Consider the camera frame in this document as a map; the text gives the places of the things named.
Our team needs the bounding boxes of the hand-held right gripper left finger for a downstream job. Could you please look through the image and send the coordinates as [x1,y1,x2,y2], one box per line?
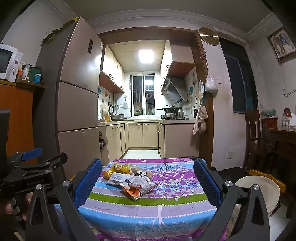
[25,158,103,241]

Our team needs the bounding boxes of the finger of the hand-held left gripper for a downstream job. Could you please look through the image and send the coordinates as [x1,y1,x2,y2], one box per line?
[20,152,68,176]
[7,148,43,164]

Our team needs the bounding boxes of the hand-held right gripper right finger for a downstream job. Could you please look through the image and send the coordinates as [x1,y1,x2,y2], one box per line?
[193,158,271,241]

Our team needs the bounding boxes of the yellow snack packet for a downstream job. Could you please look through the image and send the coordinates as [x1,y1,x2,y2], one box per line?
[112,163,131,175]

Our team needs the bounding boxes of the white blue snack wrapper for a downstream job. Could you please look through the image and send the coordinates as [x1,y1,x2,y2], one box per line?
[107,173,139,187]

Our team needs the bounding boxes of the orange white snack wrapper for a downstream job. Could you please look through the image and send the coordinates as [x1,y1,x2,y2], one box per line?
[121,186,141,201]

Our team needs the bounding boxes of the white plastic bucket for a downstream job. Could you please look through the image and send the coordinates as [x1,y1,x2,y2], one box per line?
[235,175,281,217]

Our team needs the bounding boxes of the white red snack wrapper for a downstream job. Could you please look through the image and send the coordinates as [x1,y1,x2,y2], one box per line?
[128,176,159,195]

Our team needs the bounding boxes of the person's left hand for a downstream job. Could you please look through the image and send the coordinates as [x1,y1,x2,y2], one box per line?
[0,192,33,220]

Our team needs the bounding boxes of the orange wooden cabinet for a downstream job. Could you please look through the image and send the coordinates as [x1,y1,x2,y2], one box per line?
[0,79,45,163]

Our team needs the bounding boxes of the hanging beige cloth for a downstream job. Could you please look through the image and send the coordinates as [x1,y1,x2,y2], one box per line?
[193,105,208,136]

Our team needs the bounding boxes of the floral striped tablecloth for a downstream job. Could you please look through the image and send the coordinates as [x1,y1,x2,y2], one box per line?
[77,158,229,241]

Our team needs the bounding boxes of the dark wooden chair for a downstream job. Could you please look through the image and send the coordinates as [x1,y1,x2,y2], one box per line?
[243,110,264,169]

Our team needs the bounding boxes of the beige kitchen base cabinets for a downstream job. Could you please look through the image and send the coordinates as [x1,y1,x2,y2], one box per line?
[98,122,201,160]

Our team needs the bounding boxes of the dark green container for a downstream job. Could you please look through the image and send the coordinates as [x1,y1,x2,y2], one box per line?
[28,68,40,81]

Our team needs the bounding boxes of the beige refrigerator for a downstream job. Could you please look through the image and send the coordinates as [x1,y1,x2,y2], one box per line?
[35,16,104,176]

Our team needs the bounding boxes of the steel electric kettle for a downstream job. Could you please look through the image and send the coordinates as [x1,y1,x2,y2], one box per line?
[173,107,185,120]

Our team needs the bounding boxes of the white cutting board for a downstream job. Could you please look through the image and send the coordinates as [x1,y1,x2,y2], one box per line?
[100,102,109,118]

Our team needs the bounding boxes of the white microwave oven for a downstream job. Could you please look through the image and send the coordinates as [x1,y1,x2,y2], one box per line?
[0,44,23,82]

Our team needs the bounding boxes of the dark wooden table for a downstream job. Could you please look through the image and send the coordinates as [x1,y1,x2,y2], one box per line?
[261,124,296,176]

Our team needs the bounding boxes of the hanging white plastic bag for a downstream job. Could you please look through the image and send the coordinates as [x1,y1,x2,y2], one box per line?
[205,72,218,93]

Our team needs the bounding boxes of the steel range hood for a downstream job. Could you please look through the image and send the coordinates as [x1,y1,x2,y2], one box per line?
[161,76,188,104]

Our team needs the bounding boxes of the kitchen window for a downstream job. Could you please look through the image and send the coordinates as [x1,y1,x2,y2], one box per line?
[130,74,155,116]

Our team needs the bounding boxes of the white plastic sheet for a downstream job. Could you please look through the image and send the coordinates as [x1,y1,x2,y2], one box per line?
[281,112,296,127]

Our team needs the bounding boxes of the dark interior window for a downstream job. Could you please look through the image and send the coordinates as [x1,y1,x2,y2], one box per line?
[218,37,258,114]

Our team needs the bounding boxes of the dark yellow-trimmed object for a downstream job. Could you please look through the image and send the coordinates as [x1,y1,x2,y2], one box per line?
[42,20,78,44]

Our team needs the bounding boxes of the beige cabinet above hood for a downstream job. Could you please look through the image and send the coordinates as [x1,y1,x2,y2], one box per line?
[161,40,196,78]

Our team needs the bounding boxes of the square ceiling light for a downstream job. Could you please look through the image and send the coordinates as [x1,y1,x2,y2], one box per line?
[139,49,154,64]

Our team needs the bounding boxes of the beige wall cabinets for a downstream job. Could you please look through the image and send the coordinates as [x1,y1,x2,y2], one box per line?
[99,45,125,93]

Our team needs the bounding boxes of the gold round wall clock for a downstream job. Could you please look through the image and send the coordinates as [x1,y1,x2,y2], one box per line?
[199,27,219,46]

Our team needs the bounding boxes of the framed wall picture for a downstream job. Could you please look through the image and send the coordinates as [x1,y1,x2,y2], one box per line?
[267,27,296,64]

